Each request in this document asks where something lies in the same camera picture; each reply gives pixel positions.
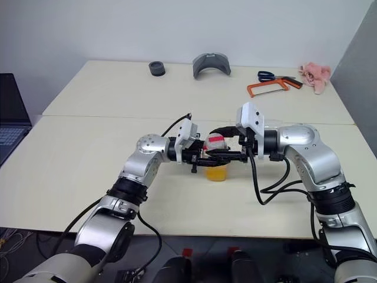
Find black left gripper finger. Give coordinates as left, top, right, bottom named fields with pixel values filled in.
left=197, top=158, right=234, bottom=168

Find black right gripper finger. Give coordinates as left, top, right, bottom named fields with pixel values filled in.
left=206, top=150, right=248, bottom=162
left=209, top=126, right=241, bottom=139

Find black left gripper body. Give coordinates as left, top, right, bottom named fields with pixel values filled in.
left=180, top=140, right=207, bottom=175

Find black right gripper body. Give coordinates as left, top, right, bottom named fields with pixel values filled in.
left=237, top=126, right=258, bottom=163

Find clear bottle with orange juice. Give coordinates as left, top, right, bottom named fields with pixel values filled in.
left=204, top=132, right=231, bottom=182

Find orange hacksaw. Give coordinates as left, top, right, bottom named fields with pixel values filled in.
left=246, top=77, right=304, bottom=99

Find black round tape roll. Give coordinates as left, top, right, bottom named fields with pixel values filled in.
left=148, top=61, right=166, bottom=78

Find pink plush cloth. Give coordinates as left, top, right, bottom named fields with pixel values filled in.
left=298, top=61, right=332, bottom=96

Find dark rounded shape red tag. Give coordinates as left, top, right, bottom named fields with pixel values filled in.
left=228, top=246, right=259, bottom=283
left=158, top=248, right=194, bottom=283

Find grey partition panel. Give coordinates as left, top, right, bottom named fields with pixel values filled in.
left=329, top=0, right=377, bottom=159

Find small dark metal mechanism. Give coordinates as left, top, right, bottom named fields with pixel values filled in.
left=117, top=267, right=145, bottom=283

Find dark laptop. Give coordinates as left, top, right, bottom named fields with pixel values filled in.
left=0, top=73, right=32, bottom=166

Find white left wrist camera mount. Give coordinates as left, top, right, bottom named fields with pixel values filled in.
left=173, top=119, right=201, bottom=163

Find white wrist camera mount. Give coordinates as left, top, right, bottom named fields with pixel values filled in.
left=234, top=101, right=266, bottom=162
left=173, top=119, right=201, bottom=163

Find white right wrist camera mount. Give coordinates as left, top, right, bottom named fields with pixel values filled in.
left=234, top=101, right=266, bottom=162

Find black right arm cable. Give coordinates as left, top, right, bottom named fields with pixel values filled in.
left=246, top=146, right=338, bottom=268

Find blue handled scissors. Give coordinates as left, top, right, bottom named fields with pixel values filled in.
left=257, top=70, right=296, bottom=83

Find thin white wires bundle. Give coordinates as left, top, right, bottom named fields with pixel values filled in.
left=0, top=226, right=34, bottom=262

